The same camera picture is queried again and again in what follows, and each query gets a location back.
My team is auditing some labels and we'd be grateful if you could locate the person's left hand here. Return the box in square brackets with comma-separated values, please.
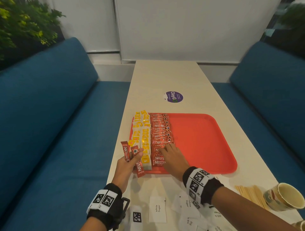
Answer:
[112, 148, 144, 193]

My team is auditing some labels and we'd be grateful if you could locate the person's right hand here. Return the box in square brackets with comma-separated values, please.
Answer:
[159, 143, 191, 181]

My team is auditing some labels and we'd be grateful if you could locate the red coffee stick sachet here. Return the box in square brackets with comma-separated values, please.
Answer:
[120, 141, 131, 163]
[130, 145, 145, 178]

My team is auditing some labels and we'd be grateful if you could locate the person's left forearm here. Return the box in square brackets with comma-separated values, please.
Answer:
[80, 216, 108, 231]

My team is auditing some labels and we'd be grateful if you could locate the person's right forearm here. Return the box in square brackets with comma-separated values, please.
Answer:
[211, 187, 299, 231]

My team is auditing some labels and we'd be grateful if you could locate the row of red coffee packets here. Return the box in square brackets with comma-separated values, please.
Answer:
[150, 113, 174, 167]

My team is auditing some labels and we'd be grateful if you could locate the row of yellow tea packets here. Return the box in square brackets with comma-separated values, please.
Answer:
[128, 110, 153, 171]

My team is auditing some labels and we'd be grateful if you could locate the red plastic tray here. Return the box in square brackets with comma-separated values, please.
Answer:
[129, 113, 238, 175]

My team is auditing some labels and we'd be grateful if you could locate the black right wristband with markers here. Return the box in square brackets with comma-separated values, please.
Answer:
[182, 166, 224, 210]

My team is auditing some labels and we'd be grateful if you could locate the black wristband with markers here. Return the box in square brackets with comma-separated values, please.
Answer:
[86, 183, 130, 231]
[182, 166, 224, 210]

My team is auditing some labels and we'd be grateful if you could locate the round purple sticker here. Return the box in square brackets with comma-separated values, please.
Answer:
[163, 91, 184, 103]

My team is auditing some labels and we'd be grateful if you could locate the black left wristband with markers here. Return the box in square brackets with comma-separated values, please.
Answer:
[86, 183, 130, 231]

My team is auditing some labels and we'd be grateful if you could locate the pile of white sugar packets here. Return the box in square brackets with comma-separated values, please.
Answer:
[149, 190, 237, 231]

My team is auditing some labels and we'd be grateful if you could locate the white card with black marker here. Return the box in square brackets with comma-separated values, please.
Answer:
[129, 206, 144, 231]

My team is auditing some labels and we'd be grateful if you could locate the pile of wooden stirrers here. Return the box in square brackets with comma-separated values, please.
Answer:
[234, 185, 270, 211]

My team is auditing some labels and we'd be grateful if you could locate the blue sofa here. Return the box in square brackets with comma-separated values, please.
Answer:
[0, 37, 131, 231]
[211, 41, 305, 220]

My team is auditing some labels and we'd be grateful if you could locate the wide white roller blind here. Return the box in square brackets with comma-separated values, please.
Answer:
[114, 0, 282, 64]

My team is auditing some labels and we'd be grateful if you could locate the patterned paper cup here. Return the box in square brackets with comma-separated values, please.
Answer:
[292, 220, 305, 231]
[264, 182, 305, 212]

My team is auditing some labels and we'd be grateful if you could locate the narrow white roller blind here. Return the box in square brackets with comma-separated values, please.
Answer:
[51, 0, 120, 53]

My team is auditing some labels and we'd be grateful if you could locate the green leafy plant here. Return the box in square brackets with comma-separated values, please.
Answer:
[0, 0, 66, 71]

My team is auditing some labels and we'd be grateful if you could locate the dark green plant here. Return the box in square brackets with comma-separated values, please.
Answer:
[278, 0, 305, 32]

